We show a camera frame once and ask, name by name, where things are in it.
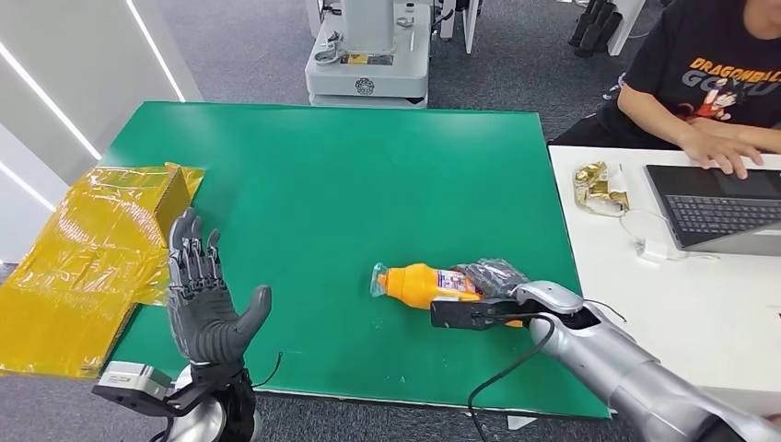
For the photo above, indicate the white slanted furniture panel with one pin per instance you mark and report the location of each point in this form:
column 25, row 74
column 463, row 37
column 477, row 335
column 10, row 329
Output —
column 625, row 21

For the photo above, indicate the person's right hand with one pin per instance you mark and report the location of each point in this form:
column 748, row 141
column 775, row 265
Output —
column 720, row 149

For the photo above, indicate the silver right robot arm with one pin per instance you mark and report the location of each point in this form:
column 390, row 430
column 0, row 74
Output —
column 628, row 372

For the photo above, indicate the grey mobile robot base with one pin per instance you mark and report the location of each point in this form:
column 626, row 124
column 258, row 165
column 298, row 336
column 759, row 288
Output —
column 366, row 67

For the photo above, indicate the person's right forearm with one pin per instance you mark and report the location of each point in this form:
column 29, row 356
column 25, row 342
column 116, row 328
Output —
column 653, row 113

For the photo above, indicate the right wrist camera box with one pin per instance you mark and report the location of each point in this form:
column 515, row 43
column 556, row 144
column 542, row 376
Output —
column 463, row 314

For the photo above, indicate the white charger adapter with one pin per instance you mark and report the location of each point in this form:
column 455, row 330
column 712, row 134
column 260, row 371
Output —
column 651, row 251

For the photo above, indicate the dark grey laptop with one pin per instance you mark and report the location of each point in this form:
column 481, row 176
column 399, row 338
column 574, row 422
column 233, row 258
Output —
column 720, row 210

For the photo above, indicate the person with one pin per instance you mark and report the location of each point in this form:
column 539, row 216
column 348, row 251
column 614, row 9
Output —
column 701, row 61

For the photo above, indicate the white furniture legs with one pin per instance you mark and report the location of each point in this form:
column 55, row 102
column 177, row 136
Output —
column 468, row 21

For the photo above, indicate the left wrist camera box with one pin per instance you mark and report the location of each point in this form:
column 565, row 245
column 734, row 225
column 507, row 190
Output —
column 131, row 381

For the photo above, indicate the yellow film wrapped cardboard box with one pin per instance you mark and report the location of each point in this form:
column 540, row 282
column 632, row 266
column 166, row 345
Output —
column 79, row 268

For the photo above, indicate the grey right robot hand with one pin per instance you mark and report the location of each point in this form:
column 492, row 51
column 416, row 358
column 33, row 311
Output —
column 494, row 277

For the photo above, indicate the orange plastic bottle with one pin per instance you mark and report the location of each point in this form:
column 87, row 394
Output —
column 415, row 285

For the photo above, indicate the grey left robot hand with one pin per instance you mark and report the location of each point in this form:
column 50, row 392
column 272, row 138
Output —
column 204, row 323

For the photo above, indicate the crumpled gold foil wrapper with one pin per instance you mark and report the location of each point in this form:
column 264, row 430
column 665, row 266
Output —
column 599, row 189

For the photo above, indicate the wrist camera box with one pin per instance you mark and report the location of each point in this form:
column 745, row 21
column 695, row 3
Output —
column 131, row 381
column 463, row 314

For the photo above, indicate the person's left forearm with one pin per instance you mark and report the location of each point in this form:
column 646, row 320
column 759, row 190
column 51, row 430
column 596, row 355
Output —
column 750, row 131

